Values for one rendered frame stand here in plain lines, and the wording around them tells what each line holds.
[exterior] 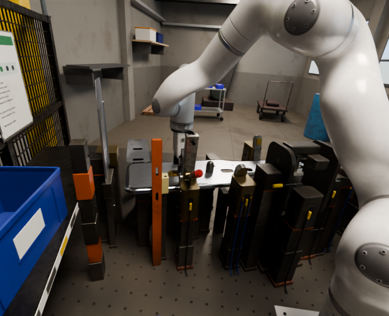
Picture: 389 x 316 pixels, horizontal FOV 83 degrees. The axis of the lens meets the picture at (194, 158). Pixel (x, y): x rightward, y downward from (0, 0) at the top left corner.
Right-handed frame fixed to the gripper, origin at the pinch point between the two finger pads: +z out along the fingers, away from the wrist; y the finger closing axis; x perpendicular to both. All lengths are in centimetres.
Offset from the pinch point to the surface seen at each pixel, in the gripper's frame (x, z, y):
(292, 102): -510, 74, 593
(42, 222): 34.9, -5.8, -33.6
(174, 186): 3.4, 2.6, -9.9
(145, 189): 13.5, 2.8, -10.2
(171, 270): 5.0, 33.0, -19.0
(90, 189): 28.5, -3.6, -18.4
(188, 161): 0.6, -10.0, -16.1
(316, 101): -344, 24, 310
